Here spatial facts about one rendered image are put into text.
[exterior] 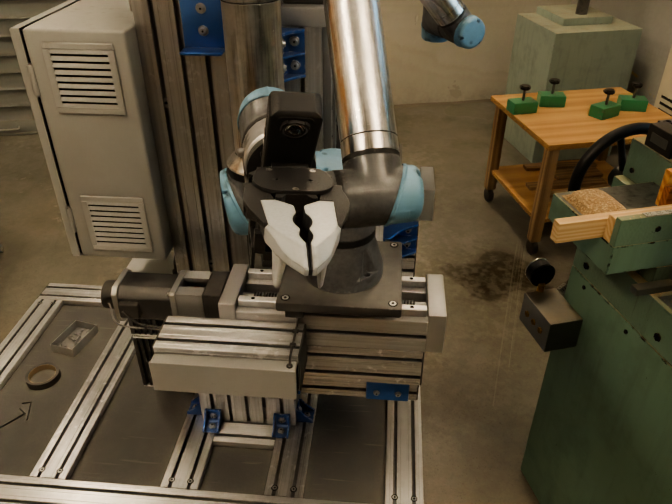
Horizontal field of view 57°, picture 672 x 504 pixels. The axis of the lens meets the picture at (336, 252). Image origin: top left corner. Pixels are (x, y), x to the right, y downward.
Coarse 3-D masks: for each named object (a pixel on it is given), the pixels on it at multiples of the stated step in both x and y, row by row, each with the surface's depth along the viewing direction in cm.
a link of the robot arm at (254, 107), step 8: (264, 88) 73; (272, 88) 74; (248, 96) 73; (256, 96) 71; (264, 96) 71; (248, 104) 71; (256, 104) 70; (264, 104) 69; (240, 112) 72; (248, 112) 69; (256, 112) 68; (264, 112) 67; (240, 120) 71; (248, 120) 68; (256, 120) 66; (240, 128) 70; (248, 128) 66; (240, 136) 70
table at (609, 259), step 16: (624, 176) 139; (608, 192) 127; (624, 192) 127; (640, 192) 127; (656, 192) 127; (560, 208) 124; (592, 240) 115; (592, 256) 116; (608, 256) 111; (624, 256) 111; (640, 256) 112; (656, 256) 113; (608, 272) 112
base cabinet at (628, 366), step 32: (576, 288) 138; (608, 320) 128; (576, 352) 141; (608, 352) 129; (640, 352) 119; (544, 384) 157; (576, 384) 143; (608, 384) 131; (640, 384) 120; (544, 416) 160; (576, 416) 144; (608, 416) 132; (640, 416) 122; (544, 448) 162; (576, 448) 146; (608, 448) 134; (640, 448) 123; (544, 480) 164; (576, 480) 148; (608, 480) 135; (640, 480) 124
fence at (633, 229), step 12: (624, 216) 108; (636, 216) 108; (660, 216) 108; (624, 228) 107; (636, 228) 108; (648, 228) 109; (660, 228) 109; (612, 240) 109; (624, 240) 109; (636, 240) 110; (648, 240) 110; (660, 240) 111
